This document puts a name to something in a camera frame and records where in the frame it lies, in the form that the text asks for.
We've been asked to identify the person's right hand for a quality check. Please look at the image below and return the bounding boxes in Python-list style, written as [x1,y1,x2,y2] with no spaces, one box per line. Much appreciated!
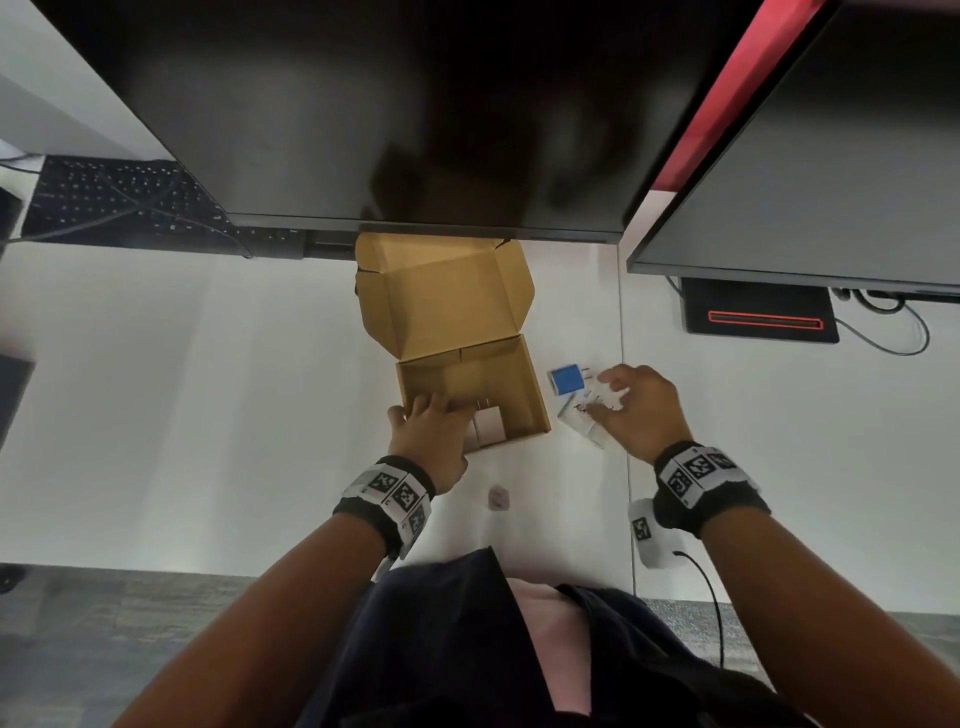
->
[585,364,695,466]

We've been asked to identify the person's left hand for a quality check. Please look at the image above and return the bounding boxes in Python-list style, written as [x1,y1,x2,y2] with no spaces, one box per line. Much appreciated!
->
[387,392,478,497]

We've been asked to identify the white printed packet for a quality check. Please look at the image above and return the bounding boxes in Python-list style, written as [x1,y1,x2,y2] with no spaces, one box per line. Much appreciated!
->
[555,366,630,450]

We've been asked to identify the brown cardboard box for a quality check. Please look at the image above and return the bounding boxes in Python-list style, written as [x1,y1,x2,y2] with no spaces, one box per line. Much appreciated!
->
[354,232,553,456]

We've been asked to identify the person's right forearm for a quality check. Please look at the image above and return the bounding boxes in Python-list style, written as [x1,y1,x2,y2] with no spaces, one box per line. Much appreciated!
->
[699,505,960,728]

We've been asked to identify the person's left forearm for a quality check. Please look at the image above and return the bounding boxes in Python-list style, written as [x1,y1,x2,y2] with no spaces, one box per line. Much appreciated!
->
[111,513,388,728]

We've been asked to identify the small pale pink box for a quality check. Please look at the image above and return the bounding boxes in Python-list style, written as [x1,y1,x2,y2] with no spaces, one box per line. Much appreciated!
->
[463,405,507,453]

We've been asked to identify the black marker wristband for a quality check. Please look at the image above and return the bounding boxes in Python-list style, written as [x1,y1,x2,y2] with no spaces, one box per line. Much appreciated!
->
[651,440,773,540]
[332,454,438,583]

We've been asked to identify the black base with red line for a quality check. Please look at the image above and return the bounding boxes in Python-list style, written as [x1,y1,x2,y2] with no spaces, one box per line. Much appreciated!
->
[679,276,842,345]

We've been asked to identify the pale pink shirt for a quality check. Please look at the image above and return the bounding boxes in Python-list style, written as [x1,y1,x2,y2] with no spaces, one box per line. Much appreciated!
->
[505,577,601,728]

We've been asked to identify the dark navy jacket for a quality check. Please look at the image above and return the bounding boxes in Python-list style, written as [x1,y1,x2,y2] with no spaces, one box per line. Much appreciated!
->
[295,546,820,728]

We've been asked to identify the black monitor with grey screen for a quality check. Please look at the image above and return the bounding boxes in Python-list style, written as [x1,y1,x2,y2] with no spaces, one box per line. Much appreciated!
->
[626,0,960,296]

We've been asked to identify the large black monitor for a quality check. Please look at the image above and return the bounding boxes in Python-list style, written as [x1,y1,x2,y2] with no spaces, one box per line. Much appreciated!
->
[30,0,766,246]

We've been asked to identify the black keyboard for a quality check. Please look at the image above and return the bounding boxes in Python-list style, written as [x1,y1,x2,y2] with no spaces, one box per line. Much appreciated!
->
[21,155,358,262]

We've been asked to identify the black desk object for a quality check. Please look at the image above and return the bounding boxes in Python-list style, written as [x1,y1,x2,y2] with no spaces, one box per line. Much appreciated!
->
[0,351,37,453]

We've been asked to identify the white wrist camera unit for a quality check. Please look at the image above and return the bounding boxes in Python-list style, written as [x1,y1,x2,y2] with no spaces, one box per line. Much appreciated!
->
[627,498,688,570]

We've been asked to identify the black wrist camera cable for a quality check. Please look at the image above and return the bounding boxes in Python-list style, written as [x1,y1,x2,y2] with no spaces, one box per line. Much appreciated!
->
[672,550,727,670]

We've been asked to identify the grey looped cables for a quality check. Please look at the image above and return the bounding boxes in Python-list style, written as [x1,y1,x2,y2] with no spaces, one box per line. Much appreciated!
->
[831,288,932,358]

